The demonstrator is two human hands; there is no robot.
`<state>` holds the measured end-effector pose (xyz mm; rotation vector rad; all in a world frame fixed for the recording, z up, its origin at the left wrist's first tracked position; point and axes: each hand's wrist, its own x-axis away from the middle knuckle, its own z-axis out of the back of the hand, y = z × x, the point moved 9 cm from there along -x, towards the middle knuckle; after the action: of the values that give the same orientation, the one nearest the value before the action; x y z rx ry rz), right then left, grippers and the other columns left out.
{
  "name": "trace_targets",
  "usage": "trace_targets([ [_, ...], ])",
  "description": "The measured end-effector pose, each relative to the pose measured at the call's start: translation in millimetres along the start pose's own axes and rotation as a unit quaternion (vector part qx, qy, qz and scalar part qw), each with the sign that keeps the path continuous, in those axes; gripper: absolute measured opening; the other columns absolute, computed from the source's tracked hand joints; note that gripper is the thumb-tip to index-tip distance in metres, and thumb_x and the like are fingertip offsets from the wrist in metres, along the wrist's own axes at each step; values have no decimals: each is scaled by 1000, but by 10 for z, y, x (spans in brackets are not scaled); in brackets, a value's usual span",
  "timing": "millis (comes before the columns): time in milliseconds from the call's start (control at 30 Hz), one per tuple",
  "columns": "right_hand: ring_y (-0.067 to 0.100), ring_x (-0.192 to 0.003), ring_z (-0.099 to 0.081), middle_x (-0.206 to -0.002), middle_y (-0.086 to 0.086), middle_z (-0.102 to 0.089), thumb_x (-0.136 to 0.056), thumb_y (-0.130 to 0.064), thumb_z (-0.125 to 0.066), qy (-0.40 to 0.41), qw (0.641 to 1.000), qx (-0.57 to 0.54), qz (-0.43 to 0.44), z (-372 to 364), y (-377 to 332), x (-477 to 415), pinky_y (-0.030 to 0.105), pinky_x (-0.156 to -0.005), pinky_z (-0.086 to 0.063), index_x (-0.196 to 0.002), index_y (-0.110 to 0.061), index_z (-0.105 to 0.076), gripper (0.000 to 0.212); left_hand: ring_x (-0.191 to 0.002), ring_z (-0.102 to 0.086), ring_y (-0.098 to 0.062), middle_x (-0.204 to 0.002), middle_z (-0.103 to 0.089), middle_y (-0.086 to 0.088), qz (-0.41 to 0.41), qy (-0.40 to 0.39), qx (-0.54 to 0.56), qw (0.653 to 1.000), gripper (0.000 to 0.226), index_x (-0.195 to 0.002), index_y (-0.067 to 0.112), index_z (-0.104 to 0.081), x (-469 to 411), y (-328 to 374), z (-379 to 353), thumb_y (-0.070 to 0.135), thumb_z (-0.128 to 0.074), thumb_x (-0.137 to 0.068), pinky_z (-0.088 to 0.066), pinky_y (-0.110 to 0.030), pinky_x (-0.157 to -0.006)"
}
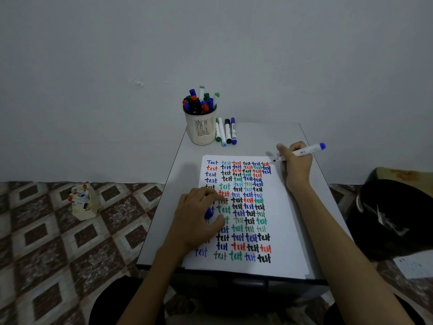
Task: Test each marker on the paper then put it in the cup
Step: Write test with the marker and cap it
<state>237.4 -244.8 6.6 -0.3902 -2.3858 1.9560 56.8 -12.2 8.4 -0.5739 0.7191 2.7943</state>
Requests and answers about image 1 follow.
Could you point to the black plastic bucket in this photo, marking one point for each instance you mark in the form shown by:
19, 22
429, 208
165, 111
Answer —
406, 199

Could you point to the white sheet with faint marks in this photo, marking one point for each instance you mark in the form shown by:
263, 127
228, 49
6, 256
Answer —
414, 265

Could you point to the person's right forearm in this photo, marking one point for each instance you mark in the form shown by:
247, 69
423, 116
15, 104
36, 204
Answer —
348, 267

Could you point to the person's left hand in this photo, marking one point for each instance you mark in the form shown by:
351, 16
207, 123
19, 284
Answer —
189, 226

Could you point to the person's right leg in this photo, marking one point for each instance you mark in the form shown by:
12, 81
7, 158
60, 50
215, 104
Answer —
333, 318

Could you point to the blue marker cap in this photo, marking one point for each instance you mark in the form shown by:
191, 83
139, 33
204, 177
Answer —
208, 213

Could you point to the person's right hand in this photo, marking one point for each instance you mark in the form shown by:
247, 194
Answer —
299, 172

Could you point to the black capped slim white marker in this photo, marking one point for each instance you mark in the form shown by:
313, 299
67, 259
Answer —
191, 106

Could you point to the white marker with red ends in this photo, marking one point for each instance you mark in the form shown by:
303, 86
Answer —
205, 108

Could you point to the beige mesh cup black rim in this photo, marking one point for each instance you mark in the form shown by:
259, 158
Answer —
201, 131

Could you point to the small cream box of pens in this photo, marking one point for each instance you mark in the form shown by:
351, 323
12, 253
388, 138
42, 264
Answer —
84, 213

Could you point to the slim white marker green end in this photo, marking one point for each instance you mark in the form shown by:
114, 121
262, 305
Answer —
201, 88
216, 95

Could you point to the person's left leg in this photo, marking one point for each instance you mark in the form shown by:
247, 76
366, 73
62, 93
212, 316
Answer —
108, 308

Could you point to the grey drawer cabinet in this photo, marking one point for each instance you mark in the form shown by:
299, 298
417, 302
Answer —
264, 138

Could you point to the white paper with colored writing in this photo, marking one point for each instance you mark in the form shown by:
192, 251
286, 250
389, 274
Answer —
287, 253

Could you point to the person's left forearm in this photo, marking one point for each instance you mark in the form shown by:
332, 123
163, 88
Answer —
149, 291

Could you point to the blue marker with red label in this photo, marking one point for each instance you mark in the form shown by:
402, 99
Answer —
233, 131

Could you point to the black capped script label marker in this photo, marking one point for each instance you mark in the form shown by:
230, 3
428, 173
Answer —
198, 107

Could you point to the person's leg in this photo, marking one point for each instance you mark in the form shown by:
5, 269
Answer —
108, 308
333, 318

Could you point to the light blue capped white marker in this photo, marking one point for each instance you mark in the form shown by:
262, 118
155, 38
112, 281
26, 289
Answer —
222, 131

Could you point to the yellow floral cushion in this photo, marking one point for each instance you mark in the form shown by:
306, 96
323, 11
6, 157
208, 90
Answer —
406, 174

